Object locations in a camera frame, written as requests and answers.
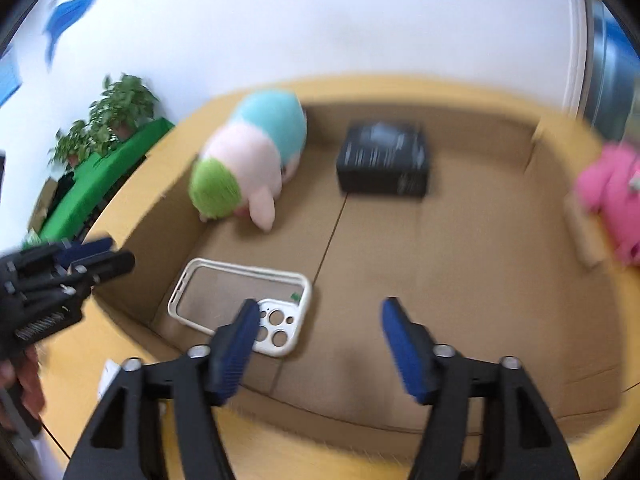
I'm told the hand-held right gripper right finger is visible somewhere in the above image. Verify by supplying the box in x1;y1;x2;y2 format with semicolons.
381;297;581;480

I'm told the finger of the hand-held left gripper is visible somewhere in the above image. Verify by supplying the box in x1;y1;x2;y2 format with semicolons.
70;251;136;288
54;238;115;272

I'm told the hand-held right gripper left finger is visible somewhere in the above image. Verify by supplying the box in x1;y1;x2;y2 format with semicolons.
62;298;261;480

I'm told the white clear phone case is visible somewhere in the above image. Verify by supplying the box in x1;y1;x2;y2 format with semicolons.
167;258;313;359

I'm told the person's left hand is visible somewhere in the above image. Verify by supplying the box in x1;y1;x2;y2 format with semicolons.
0;344;47;427

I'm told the small cardboard box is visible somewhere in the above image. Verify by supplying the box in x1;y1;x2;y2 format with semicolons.
27;177;59;234

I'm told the green table cloth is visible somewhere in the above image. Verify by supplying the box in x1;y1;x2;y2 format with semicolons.
37;117;176;244

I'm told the small potted green plant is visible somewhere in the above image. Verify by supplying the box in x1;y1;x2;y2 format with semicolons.
48;120;94;169

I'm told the white paper slip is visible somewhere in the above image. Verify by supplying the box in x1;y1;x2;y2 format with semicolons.
102;360;124;402

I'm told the large potted green plant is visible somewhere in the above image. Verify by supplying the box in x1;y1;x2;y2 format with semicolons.
88;73;160;142

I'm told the pink and blue plush toy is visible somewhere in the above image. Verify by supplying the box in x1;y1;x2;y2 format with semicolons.
188;89;308;233

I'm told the black box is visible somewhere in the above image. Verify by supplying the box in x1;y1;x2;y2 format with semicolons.
336;121;431;202

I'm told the glass door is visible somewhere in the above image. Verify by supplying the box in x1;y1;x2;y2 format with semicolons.
581;0;640;144

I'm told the small blue wall poster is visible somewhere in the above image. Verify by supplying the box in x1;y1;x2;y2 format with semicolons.
0;57;24;109

